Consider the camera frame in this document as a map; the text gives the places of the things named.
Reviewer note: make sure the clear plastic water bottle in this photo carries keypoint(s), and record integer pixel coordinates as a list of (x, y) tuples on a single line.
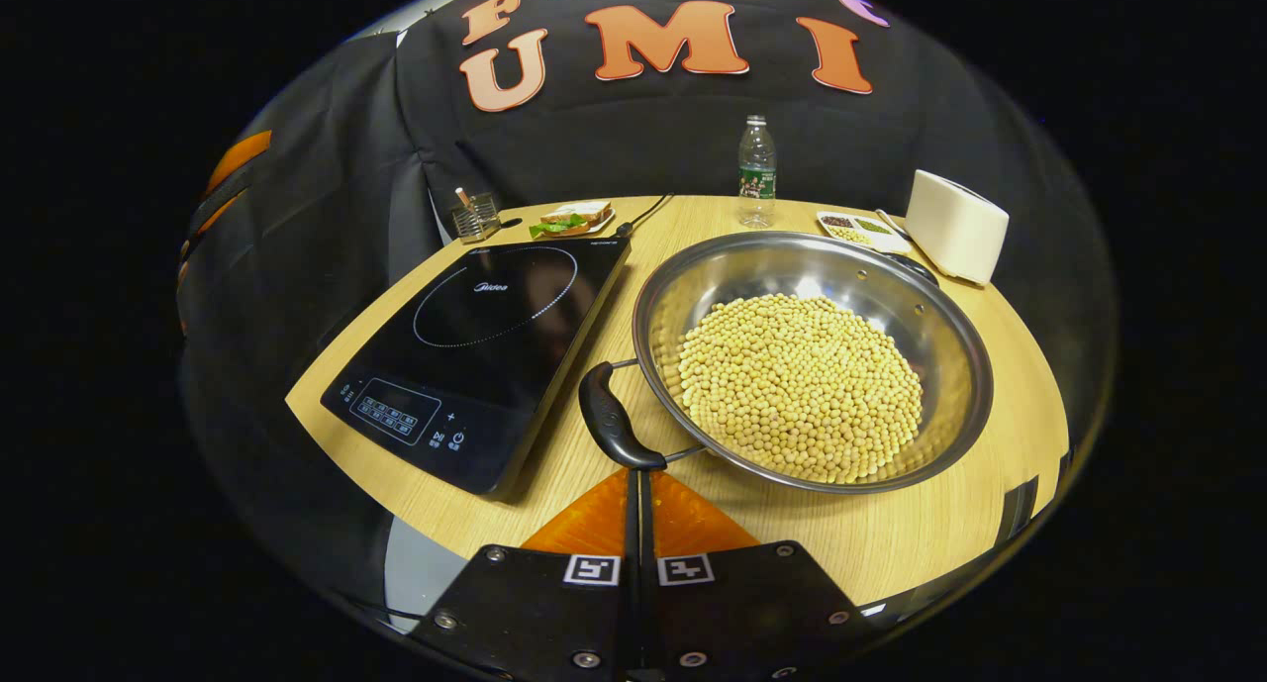
[(757, 172)]

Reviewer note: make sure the pile of soybeans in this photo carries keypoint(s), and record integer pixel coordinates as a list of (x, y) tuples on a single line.
[(802, 385)]

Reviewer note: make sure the white divided dish of beans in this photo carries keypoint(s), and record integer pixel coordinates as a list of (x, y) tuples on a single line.
[(851, 229)]

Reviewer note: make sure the sandwich with lettuce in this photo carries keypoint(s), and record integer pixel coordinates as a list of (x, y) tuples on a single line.
[(569, 217)]

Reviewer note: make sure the small white plate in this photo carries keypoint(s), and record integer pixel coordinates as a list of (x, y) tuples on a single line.
[(602, 223)]

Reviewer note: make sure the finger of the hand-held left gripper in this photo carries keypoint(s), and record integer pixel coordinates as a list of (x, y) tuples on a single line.
[(213, 222), (240, 157)]

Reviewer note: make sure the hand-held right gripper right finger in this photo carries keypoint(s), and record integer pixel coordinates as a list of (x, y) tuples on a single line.
[(742, 613)]

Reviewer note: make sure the black induction cooktop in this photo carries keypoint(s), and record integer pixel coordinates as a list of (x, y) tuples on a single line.
[(475, 355)]

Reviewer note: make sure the white toaster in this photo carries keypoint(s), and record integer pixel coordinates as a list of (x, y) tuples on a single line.
[(955, 227)]

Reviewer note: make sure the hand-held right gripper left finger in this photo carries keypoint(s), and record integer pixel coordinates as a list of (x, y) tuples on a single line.
[(535, 613)]

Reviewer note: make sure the black backdrop cloth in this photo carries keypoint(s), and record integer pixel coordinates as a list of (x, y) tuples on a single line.
[(643, 138)]

